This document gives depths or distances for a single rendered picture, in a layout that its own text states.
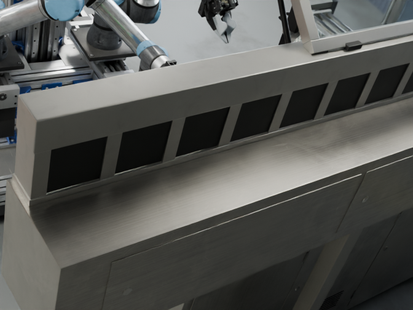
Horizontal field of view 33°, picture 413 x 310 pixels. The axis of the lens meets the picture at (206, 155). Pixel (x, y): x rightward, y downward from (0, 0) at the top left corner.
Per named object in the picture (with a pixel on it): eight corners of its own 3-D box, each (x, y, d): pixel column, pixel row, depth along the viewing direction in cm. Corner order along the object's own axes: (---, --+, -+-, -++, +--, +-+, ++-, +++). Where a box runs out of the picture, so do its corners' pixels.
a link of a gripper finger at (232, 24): (235, 39, 217) (227, 10, 217) (225, 44, 222) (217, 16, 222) (243, 37, 218) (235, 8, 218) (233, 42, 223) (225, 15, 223)
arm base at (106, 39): (81, 32, 300) (83, 11, 294) (113, 29, 308) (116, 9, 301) (94, 51, 291) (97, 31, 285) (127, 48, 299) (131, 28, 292)
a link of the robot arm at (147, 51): (151, 56, 254) (155, 36, 248) (167, 73, 248) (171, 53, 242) (133, 59, 249) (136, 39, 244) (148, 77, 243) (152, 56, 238)
